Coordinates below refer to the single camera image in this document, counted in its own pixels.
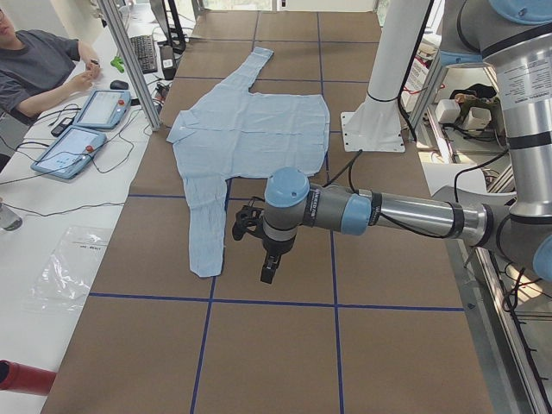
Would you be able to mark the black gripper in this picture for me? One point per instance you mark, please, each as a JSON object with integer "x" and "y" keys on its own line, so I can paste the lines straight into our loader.
{"x": 276, "y": 247}

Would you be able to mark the light blue button shirt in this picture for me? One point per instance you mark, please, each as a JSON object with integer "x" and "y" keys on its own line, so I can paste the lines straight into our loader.
{"x": 231, "y": 132}

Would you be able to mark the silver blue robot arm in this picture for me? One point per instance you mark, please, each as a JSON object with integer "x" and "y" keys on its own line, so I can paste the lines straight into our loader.
{"x": 514, "y": 38}

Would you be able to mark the clear plastic bag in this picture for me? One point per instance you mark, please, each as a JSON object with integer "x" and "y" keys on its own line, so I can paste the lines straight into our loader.
{"x": 65, "y": 281}

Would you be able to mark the upper blue teach pendant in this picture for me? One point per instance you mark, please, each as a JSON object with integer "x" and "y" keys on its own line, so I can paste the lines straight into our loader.
{"x": 103, "y": 109}

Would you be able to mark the blue teach pendant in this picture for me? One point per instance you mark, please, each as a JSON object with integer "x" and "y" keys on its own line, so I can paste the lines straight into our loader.
{"x": 103, "y": 109}
{"x": 74, "y": 149}

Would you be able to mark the lower blue teach pendant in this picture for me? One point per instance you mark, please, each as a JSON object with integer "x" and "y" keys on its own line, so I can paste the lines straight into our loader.
{"x": 74, "y": 149}

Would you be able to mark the black computer mouse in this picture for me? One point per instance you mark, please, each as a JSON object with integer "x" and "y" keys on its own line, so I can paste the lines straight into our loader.
{"x": 119, "y": 85}

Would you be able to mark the black phone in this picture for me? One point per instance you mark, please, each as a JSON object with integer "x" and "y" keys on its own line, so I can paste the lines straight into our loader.
{"x": 61, "y": 126}

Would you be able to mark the black computer keyboard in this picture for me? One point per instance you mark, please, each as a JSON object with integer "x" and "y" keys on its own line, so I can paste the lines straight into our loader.
{"x": 144, "y": 49}

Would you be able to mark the green small object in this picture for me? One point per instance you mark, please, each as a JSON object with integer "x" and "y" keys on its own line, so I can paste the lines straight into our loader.
{"x": 117, "y": 62}

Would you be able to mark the clear water bottle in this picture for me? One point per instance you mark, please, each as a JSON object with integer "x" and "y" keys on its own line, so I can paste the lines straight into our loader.
{"x": 9, "y": 220}

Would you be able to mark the red cylinder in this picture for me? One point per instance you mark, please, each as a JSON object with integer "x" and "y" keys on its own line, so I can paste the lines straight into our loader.
{"x": 16, "y": 377}

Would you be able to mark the seated person in grey shirt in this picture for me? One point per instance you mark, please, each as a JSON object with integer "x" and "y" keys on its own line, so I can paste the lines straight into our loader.
{"x": 40, "y": 70}

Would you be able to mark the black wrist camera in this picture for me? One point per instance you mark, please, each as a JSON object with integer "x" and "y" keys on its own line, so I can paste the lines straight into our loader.
{"x": 248, "y": 220}

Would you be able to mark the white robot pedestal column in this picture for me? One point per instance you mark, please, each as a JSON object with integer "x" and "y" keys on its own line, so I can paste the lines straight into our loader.
{"x": 375, "y": 125}

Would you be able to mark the aluminium frame post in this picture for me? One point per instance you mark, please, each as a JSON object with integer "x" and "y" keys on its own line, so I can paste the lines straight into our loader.
{"x": 120, "y": 36}

